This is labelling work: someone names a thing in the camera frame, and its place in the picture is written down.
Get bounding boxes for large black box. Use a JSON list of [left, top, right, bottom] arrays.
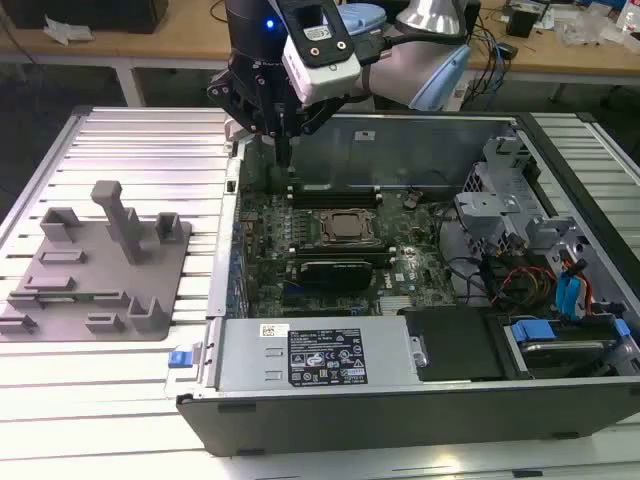
[[8, 0, 169, 35]]

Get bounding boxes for CPU socket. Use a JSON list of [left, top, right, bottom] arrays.
[[317, 208, 376, 244]]

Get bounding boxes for wooden desk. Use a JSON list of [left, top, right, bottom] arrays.
[[0, 0, 640, 109]]

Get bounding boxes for black graphics card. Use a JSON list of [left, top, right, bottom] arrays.
[[298, 258, 375, 292]]

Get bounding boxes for green motherboard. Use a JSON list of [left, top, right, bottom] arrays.
[[234, 169, 459, 319]]

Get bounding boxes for black PC case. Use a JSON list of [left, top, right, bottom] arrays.
[[164, 107, 640, 459]]

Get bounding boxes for silver CPU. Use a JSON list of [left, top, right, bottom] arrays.
[[330, 214, 362, 237]]

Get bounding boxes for silver heatsink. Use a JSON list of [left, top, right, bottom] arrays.
[[378, 295, 417, 317]]

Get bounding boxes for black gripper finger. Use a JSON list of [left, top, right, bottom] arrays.
[[206, 68, 286, 166], [282, 94, 347, 167]]

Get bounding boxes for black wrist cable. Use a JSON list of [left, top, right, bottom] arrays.
[[355, 27, 421, 66]]

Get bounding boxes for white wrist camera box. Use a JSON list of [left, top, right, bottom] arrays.
[[281, 0, 362, 107]]

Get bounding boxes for blue wire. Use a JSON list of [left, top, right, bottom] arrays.
[[553, 269, 589, 321]]

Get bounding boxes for clear plastic bags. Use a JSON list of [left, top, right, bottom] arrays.
[[557, 7, 619, 49]]

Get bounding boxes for red and yellow wire bundle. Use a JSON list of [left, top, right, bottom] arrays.
[[488, 264, 557, 307]]

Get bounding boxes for grey metal drive cage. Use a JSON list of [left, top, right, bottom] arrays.
[[452, 134, 591, 266]]

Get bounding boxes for silver power supply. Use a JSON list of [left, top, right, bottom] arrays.
[[212, 317, 424, 394]]

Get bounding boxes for crumpled white paper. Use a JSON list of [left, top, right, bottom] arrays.
[[42, 13, 95, 47]]

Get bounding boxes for black plastic shroud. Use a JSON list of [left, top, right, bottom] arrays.
[[402, 305, 504, 384]]

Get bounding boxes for hard disk in blue carrier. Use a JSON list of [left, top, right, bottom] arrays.
[[502, 317, 631, 381]]

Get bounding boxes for small black box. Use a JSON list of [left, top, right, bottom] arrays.
[[504, 8, 542, 37]]

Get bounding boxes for grey parts rack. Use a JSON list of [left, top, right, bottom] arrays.
[[0, 178, 195, 344]]

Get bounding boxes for black RAM slot bank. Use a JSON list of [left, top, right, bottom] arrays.
[[288, 182, 384, 210]]

